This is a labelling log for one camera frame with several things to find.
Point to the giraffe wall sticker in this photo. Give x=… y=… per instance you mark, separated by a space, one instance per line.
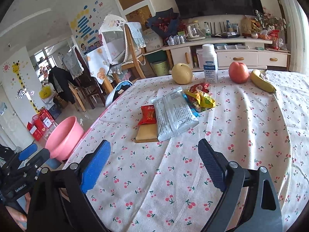
x=20 y=82

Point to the pale blue knit towel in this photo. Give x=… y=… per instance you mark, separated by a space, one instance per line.
x=136 y=33

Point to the red gift boxes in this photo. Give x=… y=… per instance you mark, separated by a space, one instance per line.
x=38 y=128

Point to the yellow bag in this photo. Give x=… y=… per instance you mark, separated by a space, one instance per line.
x=45 y=92

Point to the glass cup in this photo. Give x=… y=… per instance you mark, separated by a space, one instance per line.
x=235 y=29

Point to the red apple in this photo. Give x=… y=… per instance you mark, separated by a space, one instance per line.
x=239 y=73

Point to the tan wooden block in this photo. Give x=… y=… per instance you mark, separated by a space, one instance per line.
x=144 y=134

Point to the artificial flower arrangement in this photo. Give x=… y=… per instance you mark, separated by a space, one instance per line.
x=270 y=20

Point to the silver snack packet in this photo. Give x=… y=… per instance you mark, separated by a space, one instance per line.
x=172 y=113

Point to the clear bottle blue cap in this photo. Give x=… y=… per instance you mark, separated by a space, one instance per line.
x=228 y=26

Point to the black router with antennas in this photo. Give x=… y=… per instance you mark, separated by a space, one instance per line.
x=218 y=33

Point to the dark blue box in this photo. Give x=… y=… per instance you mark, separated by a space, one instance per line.
x=54 y=112

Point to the black tray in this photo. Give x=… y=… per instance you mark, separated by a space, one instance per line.
x=229 y=35

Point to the blue stool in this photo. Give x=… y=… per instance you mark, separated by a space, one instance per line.
x=56 y=164

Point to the white embroidered cover cloth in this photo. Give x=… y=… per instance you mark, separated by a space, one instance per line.
x=112 y=23

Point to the pink storage box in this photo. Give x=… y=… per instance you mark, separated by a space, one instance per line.
x=200 y=58

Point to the dark green box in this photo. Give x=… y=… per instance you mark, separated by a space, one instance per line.
x=155 y=56

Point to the pack of small bottles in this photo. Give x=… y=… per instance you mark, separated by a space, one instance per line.
x=176 y=40

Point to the red snack bags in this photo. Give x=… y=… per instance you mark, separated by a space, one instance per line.
x=274 y=40

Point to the yellow pear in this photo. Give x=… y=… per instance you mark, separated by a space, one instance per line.
x=182 y=74

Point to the yellow red snack wrapper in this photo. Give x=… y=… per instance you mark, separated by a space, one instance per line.
x=205 y=101

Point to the yellow banana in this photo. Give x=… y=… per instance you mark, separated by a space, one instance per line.
x=262 y=81

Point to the white glass kettle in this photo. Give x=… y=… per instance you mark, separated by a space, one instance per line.
x=193 y=32

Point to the orange fruit print tablecloth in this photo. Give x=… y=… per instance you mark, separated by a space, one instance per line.
x=96 y=62

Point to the dark wooden chair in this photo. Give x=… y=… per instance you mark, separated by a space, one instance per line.
x=84 y=82

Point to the lace covered standing air conditioner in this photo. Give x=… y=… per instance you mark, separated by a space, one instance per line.
x=294 y=29

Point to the blue grey backpack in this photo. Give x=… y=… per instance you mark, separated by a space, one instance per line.
x=118 y=91

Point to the white soft package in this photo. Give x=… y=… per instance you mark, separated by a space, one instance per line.
x=152 y=41

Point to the small red wrapper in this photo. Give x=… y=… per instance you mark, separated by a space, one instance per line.
x=199 y=87

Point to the black jacket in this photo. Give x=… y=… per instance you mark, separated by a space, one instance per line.
x=61 y=82

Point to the colourful wall sticker chart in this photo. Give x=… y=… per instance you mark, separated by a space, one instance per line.
x=83 y=26

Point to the blue snack wrapper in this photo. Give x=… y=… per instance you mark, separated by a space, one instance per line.
x=193 y=110

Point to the upright white bottle blue label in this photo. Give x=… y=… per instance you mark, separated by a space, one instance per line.
x=210 y=65

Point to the wooden dining table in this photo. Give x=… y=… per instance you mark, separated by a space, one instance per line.
x=106 y=87

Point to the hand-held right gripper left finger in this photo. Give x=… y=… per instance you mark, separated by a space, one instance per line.
x=95 y=166

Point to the person's left hand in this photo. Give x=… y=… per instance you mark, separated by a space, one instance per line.
x=17 y=214

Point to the cherry print tablecloth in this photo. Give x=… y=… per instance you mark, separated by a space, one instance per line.
x=169 y=186

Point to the bag of oranges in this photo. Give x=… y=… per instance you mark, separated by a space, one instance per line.
x=262 y=36

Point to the dark blue flower bouquet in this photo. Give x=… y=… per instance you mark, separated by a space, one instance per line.
x=164 y=24

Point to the light wooden chair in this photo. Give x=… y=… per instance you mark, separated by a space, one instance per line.
x=135 y=65

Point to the golden gift bag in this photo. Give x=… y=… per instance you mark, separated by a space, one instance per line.
x=247 y=26

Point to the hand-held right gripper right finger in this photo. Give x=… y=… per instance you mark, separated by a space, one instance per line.
x=213 y=164

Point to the clear bottle green label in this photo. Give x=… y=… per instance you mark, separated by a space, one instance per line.
x=207 y=31

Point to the cream television cabinet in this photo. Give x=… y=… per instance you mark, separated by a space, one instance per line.
x=241 y=58

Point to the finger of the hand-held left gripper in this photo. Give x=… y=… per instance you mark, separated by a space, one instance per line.
x=28 y=151
x=36 y=158

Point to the pink plastic basin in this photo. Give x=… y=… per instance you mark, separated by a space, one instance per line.
x=62 y=137

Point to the red snack packet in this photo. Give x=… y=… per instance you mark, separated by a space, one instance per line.
x=148 y=116

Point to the grey knit chair cover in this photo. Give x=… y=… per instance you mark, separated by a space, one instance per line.
x=72 y=64

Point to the green waste bin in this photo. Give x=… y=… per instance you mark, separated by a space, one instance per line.
x=160 y=69

